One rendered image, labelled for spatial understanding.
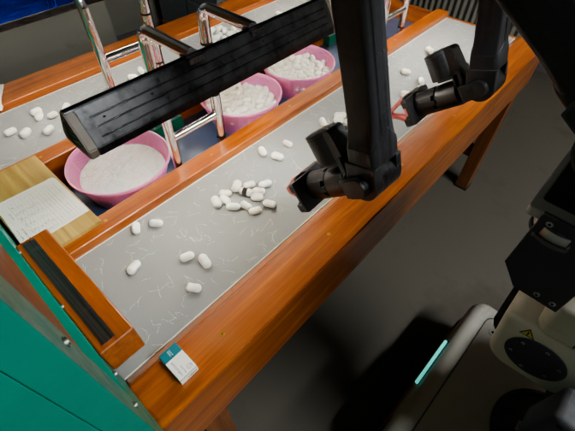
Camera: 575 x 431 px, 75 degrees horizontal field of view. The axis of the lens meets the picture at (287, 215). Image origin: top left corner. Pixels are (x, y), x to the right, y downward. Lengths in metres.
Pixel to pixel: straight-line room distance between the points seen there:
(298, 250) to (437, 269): 1.10
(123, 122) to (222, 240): 0.35
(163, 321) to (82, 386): 0.43
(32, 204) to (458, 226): 1.73
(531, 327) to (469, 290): 1.02
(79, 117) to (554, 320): 0.82
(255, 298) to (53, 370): 0.48
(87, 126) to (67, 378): 0.40
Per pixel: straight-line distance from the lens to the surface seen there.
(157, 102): 0.69
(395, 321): 1.64
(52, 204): 1.03
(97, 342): 0.68
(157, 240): 0.91
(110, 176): 1.11
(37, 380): 0.34
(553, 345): 0.84
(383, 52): 0.53
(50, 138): 1.31
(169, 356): 0.72
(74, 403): 0.39
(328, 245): 0.83
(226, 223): 0.90
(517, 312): 0.82
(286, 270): 0.79
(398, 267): 1.78
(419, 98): 0.97
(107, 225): 0.95
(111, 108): 0.66
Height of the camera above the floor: 1.43
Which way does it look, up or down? 49 degrees down
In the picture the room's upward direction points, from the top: 1 degrees clockwise
